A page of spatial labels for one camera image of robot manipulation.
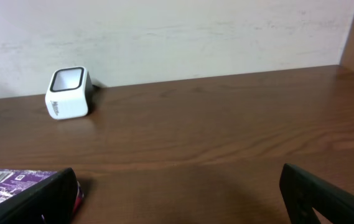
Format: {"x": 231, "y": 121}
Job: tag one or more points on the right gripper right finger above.
{"x": 304, "y": 194}

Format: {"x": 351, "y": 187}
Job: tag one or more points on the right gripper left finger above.
{"x": 36, "y": 202}

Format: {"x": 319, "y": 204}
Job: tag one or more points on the white barcode scanner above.
{"x": 69, "y": 94}

